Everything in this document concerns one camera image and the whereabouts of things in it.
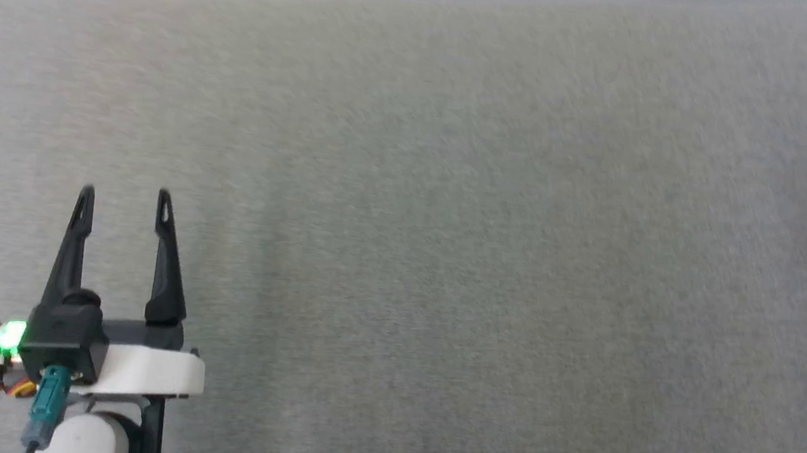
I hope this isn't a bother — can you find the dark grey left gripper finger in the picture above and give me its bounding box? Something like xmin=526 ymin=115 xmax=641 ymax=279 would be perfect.
xmin=39 ymin=180 xmax=117 ymax=314
xmin=143 ymin=189 xmax=201 ymax=330

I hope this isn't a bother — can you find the grey fabric sofa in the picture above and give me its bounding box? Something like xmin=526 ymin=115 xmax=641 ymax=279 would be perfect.
xmin=0 ymin=0 xmax=807 ymax=453

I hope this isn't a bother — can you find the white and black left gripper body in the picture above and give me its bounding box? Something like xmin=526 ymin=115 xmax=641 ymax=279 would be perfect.
xmin=0 ymin=306 xmax=211 ymax=426

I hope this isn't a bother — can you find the teal plug camera cable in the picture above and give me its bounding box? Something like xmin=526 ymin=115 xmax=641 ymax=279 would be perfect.
xmin=19 ymin=362 xmax=72 ymax=453

